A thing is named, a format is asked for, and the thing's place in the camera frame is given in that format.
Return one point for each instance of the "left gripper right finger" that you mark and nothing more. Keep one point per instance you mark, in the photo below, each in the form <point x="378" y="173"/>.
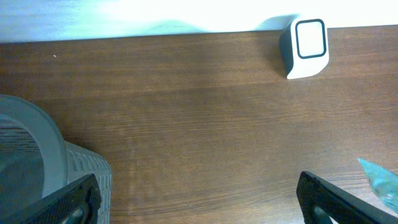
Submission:
<point x="322" y="202"/>

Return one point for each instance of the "white barcode scanner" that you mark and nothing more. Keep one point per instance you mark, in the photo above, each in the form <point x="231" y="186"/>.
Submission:
<point x="304" y="47"/>

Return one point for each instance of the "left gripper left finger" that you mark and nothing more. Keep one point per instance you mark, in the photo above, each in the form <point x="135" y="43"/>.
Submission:
<point x="77" y="202"/>

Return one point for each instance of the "grey plastic basket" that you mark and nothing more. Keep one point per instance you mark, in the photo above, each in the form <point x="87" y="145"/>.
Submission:
<point x="36" y="161"/>

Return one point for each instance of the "teal wipes pack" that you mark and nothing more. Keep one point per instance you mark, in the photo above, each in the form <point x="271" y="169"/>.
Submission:
<point x="383" y="183"/>

